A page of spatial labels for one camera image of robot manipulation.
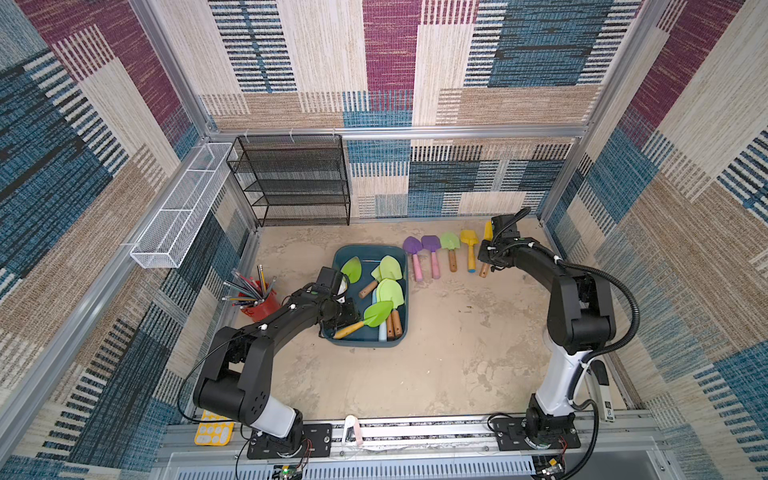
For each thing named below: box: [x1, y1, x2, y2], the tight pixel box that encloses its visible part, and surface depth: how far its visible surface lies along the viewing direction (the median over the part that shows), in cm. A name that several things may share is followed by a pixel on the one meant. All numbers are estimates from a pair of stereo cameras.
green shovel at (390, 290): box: [376, 278, 405, 339], surface depth 98 cm
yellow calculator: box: [194, 409, 235, 446], surface depth 76 cm
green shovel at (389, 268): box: [358, 255, 403, 299], surface depth 107 cm
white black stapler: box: [586, 360, 616, 423], surface depth 79 cm
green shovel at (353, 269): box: [341, 256, 362, 283], surface depth 107 cm
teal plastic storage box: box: [324, 245, 408, 348], surface depth 98 cm
